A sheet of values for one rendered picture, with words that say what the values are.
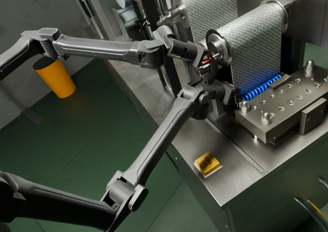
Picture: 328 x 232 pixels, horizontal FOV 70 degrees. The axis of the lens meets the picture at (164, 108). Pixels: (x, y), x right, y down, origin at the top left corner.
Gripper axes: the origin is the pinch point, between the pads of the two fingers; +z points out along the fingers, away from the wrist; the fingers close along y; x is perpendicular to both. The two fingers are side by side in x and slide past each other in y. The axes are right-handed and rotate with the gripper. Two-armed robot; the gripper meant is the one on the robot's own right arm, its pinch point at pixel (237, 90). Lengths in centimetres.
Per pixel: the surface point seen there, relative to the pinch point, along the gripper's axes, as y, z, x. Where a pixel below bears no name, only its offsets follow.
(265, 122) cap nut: 17.3, -1.1, -3.8
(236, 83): 0.2, -2.4, 3.2
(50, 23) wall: -342, -44, -52
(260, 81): 0.3, 10.6, 4.0
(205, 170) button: 12.7, -16.5, -26.4
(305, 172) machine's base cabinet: 26.0, 26.9, -26.4
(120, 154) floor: -112, -1, -124
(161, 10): -76, 0, 17
